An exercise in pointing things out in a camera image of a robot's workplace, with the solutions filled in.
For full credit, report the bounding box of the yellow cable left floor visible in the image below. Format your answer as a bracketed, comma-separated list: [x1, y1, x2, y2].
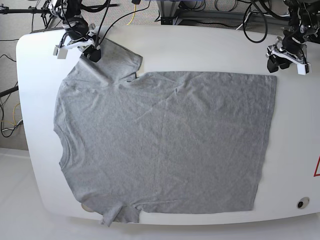
[0, 102, 23, 129]

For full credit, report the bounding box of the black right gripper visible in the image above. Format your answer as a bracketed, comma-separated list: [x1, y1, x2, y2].
[65, 21, 102, 63]

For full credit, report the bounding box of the red triangle sticker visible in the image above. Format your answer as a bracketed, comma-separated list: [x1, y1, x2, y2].
[313, 157, 320, 177]

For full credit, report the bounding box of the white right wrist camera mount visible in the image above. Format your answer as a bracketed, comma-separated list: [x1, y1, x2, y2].
[53, 23, 101, 59]

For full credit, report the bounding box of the grey T-shirt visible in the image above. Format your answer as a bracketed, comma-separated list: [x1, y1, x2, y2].
[53, 40, 277, 225]

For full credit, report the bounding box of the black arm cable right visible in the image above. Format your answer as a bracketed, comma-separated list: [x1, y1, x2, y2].
[243, 0, 293, 44]

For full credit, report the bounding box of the black table cable grommet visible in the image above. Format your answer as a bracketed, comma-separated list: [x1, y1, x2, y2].
[296, 197, 310, 209]

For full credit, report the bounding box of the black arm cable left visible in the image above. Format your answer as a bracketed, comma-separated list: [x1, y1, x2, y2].
[59, 0, 151, 51]

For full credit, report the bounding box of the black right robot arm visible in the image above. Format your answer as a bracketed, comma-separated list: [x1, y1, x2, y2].
[48, 0, 102, 63]

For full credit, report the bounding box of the grey metal frame base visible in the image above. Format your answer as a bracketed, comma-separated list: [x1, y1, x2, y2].
[157, 0, 293, 28]

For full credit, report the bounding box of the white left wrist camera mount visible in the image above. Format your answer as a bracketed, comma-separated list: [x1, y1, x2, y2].
[266, 36, 312, 75]

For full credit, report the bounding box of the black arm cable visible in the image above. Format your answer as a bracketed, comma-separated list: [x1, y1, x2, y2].
[59, 0, 151, 51]
[243, 0, 293, 44]

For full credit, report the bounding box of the yellow cable top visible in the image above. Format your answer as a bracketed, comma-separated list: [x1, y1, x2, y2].
[126, 3, 137, 26]

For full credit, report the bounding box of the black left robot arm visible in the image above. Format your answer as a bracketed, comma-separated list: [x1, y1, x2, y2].
[266, 0, 320, 75]

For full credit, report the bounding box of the black tripod stand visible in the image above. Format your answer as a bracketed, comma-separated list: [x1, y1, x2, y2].
[0, 0, 119, 29]

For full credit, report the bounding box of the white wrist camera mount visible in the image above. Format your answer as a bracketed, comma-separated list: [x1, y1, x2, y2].
[53, 23, 101, 59]
[266, 36, 312, 75]

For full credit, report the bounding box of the beige table grommet cap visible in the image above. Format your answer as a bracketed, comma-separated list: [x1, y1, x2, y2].
[81, 203, 95, 213]

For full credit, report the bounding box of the black cable left floor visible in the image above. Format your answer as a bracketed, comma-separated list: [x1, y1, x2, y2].
[0, 53, 24, 138]

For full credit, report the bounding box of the white cable top right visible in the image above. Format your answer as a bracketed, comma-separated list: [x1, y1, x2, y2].
[235, 11, 251, 31]

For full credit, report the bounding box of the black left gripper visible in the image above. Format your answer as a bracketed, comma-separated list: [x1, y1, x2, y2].
[267, 30, 307, 73]

